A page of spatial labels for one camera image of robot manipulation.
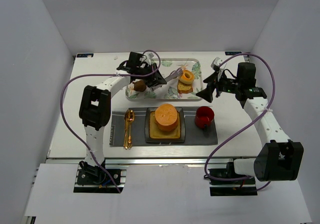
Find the gold spoon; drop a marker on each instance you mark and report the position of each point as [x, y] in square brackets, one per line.
[130, 119]

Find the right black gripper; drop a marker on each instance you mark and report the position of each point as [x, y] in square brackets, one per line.
[215, 84]

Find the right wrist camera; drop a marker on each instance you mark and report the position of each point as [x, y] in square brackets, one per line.
[216, 62]

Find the round orange bread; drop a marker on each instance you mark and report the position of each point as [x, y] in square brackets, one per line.
[166, 117]

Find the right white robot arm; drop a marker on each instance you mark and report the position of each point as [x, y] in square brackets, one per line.
[280, 157]

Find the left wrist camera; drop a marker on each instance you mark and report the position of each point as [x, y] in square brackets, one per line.
[147, 58]

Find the orange glazed donut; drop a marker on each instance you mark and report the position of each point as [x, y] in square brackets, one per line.
[187, 77]

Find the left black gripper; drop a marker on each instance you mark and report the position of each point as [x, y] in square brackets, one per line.
[152, 75]

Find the brown chocolate croissant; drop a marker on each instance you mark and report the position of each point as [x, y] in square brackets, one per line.
[139, 86]

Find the brown bread slice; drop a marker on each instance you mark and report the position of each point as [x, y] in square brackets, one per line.
[183, 88]

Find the leaf-pattern serving tray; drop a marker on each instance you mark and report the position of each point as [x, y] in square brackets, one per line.
[170, 90]

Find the square black gold plate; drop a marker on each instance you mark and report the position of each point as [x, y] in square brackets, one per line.
[155, 135]

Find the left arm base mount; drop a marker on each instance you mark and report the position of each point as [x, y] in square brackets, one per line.
[89, 184]

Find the metal serving tongs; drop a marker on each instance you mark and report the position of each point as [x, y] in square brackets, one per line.
[173, 75]

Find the red cup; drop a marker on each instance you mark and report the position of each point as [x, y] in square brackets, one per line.
[203, 117]

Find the grey placemat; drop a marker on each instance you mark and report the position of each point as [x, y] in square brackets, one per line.
[191, 134]

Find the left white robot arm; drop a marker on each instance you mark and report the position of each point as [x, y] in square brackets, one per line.
[95, 107]

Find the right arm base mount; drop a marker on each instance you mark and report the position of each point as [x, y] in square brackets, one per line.
[229, 188]

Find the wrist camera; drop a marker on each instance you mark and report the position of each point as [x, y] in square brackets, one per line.
[216, 62]
[147, 58]

